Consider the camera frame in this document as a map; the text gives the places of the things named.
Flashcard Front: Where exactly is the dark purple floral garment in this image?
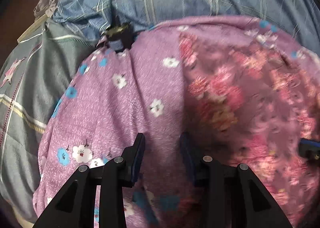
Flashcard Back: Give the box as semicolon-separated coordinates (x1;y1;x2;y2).
178;32;319;227

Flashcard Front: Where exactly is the light purple flowered blanket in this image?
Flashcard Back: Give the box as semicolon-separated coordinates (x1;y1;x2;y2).
32;15;320;228

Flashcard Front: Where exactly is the grey star-pattern bedsheet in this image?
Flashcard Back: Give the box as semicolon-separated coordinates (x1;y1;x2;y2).
1;19;95;222

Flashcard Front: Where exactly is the small black device on bed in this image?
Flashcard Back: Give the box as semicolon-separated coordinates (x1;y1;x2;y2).
104;15;136;52

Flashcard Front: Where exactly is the flat beige stick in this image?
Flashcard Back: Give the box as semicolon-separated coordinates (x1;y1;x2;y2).
17;14;48;43

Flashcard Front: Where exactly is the grey crumpled cloth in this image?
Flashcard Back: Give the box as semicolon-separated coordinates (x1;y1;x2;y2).
34;0;59;20

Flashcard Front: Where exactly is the brown headboard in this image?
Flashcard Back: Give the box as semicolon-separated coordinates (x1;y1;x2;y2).
1;0;39;64

